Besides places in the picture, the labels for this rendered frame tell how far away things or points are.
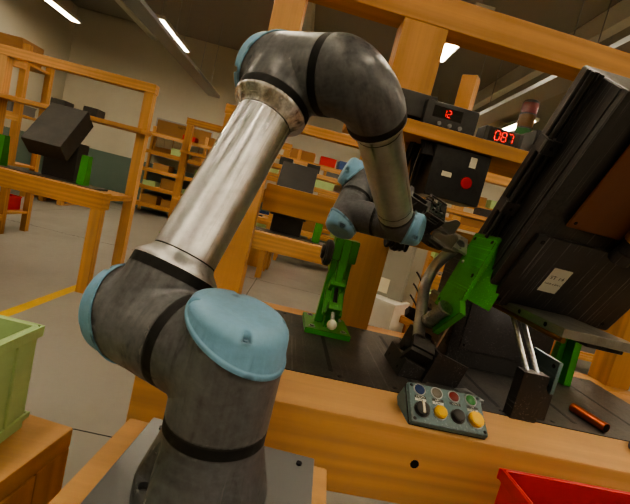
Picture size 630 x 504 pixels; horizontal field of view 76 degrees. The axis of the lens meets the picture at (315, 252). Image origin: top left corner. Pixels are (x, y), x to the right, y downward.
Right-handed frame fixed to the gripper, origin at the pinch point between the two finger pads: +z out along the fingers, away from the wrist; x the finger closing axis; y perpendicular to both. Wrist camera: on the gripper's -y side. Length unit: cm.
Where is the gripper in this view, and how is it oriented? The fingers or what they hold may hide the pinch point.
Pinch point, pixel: (454, 246)
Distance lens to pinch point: 110.7
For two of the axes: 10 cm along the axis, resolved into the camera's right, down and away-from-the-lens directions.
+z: 8.5, 5.1, 1.4
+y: 4.2, -4.9, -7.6
